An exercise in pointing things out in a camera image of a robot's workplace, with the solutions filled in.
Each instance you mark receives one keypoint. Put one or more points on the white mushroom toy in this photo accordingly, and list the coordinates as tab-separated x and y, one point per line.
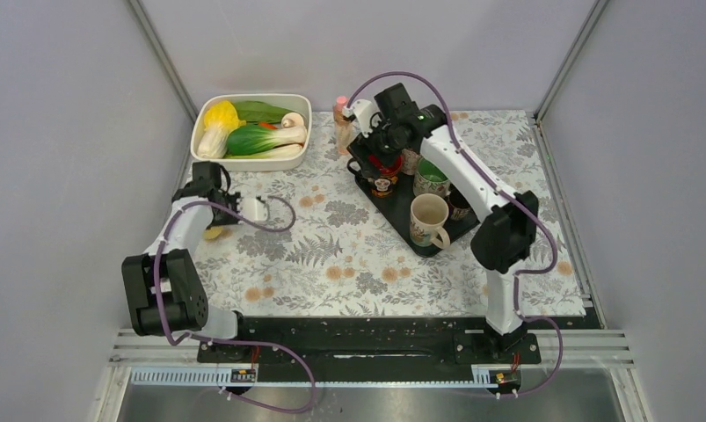
292	120

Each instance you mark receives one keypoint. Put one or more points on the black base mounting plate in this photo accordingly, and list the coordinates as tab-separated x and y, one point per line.
362	347

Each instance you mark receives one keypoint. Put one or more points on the black serving tray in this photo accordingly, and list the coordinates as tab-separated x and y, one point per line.
395	208

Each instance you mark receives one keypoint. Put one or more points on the white napa cabbage toy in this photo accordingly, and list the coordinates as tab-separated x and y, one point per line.
219	121

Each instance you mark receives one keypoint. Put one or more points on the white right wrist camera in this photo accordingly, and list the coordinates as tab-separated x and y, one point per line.
362	111

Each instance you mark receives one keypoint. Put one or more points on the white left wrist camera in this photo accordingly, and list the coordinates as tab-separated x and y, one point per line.
253	209

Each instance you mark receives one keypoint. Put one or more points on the cream floral mug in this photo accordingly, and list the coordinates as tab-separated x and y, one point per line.
428	214

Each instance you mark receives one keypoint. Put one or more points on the yellow toy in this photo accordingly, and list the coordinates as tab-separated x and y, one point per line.
212	233

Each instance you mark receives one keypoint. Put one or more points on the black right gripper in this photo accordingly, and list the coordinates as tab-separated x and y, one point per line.
362	146

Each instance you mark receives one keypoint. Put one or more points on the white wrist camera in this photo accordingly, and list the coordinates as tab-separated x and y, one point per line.
362	111
253	209

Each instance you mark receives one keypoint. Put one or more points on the small control board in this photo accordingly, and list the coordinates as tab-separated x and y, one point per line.
243	375
506	377

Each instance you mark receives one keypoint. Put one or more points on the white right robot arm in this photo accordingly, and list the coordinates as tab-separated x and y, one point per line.
507	220

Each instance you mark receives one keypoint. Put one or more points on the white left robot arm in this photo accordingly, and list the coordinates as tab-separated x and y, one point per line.
201	204

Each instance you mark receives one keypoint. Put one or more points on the red vegetable toy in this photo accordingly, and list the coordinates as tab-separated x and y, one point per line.
267	125

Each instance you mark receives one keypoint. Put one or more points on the white plastic vegetable tub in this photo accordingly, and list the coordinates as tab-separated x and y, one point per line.
279	159

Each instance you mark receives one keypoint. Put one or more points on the left small control board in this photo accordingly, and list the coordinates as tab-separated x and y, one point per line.
243	375

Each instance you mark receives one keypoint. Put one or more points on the white slotted cable duct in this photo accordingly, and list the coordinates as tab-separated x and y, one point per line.
471	377

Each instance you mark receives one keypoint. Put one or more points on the right small control board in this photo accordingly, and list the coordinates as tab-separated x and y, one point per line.
506	377

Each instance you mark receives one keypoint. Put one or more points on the pink drink bottle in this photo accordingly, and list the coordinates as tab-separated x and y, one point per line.
343	129

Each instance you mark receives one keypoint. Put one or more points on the pink glass mug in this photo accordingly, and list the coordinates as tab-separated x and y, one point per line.
410	162

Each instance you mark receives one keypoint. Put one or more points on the green bok choy toy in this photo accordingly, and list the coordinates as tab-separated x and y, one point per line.
253	140

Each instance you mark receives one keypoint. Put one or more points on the brown striped small mug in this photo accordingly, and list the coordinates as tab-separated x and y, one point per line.
458	206

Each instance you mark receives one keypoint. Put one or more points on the black mug with tan rim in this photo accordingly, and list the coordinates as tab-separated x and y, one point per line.
385	183

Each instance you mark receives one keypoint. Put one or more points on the aluminium frame rail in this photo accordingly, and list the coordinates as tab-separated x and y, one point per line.
580	348

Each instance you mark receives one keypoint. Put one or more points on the beige upside-down mug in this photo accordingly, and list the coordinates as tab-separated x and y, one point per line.
430	179

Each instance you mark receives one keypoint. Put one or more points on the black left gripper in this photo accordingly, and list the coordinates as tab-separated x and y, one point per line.
234	200

